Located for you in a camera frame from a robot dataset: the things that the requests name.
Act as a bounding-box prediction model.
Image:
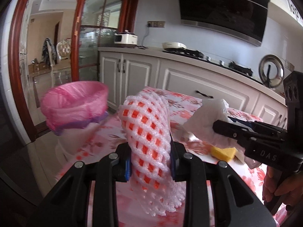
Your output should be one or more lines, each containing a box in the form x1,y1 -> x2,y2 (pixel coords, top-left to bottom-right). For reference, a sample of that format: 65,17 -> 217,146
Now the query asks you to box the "white rice cooker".
114,30 -> 138,48

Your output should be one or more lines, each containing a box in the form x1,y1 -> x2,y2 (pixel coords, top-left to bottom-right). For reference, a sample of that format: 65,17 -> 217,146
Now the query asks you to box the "white frying pan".
162,42 -> 187,51

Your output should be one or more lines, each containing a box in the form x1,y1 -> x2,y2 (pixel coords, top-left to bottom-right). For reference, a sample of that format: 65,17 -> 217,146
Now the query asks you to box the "white kitchen cabinet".
98,47 -> 288,127

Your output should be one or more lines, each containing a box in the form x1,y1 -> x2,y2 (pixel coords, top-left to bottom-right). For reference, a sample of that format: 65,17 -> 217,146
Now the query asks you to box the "white plastic bag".
183,98 -> 261,170

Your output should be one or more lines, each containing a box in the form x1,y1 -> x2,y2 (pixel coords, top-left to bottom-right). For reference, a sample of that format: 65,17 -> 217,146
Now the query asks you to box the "person's right hand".
262,166 -> 303,212

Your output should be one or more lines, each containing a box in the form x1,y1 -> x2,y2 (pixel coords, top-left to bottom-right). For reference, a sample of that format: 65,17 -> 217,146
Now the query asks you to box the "floral pink tablecloth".
54,87 -> 277,226

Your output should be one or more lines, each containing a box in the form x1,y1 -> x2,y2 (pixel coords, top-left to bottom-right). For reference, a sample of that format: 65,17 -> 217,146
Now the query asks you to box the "black gas stove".
163,48 -> 253,77

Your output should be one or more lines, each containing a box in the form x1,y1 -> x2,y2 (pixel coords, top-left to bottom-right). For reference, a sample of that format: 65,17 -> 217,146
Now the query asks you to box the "wooden glass sliding door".
1,0 -> 126,145

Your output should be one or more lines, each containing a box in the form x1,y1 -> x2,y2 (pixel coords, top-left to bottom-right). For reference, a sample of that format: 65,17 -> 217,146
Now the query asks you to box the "white dining chair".
48,39 -> 71,87

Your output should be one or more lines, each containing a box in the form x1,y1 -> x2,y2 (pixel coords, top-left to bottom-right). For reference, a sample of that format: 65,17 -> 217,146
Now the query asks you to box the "pink foam fruit net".
118,91 -> 185,216

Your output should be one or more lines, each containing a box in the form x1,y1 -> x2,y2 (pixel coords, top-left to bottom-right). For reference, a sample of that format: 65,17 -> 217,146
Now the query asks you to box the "black drawer handle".
195,90 -> 214,99

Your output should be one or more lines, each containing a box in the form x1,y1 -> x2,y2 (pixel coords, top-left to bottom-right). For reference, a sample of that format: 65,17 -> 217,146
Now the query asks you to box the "wall power socket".
147,21 -> 165,28

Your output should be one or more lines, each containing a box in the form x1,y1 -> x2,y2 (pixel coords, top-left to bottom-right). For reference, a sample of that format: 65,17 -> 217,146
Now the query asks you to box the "yellow sponge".
211,147 -> 237,162

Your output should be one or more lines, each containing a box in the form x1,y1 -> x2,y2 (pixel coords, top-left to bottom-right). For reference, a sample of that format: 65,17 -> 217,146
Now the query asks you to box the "black range hood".
179,0 -> 270,47

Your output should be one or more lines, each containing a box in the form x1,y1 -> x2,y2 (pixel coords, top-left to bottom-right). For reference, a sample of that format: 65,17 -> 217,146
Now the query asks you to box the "pink bag trash bin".
40,81 -> 109,161

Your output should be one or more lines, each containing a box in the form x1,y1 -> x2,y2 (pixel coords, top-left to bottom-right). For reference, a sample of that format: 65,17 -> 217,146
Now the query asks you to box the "steel pot lid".
258,54 -> 284,89

